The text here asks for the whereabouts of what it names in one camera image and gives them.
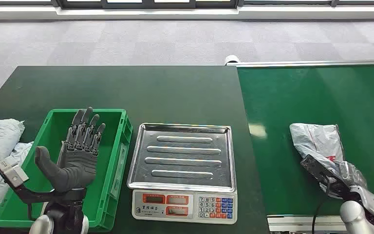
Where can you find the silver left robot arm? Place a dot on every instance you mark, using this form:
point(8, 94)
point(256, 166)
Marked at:
point(64, 213)

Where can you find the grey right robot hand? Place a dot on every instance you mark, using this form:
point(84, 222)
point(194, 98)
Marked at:
point(351, 174)

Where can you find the white electronic scale body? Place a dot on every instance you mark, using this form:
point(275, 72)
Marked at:
point(180, 206)

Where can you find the grey plastic parcel red stripe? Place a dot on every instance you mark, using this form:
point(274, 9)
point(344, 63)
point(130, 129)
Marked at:
point(316, 142)

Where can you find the dark right wrist camera box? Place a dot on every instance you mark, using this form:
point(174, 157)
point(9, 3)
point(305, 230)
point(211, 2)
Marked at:
point(319, 171)

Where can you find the white conveyor roller cap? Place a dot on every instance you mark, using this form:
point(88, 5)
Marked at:
point(232, 59)

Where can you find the green plastic crate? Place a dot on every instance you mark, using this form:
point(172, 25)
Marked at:
point(106, 193)

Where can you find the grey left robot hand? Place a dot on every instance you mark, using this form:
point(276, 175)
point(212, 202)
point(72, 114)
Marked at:
point(75, 164)

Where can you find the green conveyor belt machine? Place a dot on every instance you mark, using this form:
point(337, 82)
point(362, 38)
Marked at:
point(303, 97)

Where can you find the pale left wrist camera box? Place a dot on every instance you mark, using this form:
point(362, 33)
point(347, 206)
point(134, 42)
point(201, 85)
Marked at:
point(12, 171)

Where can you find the steel scale tray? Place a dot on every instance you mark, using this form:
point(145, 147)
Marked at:
point(183, 155)

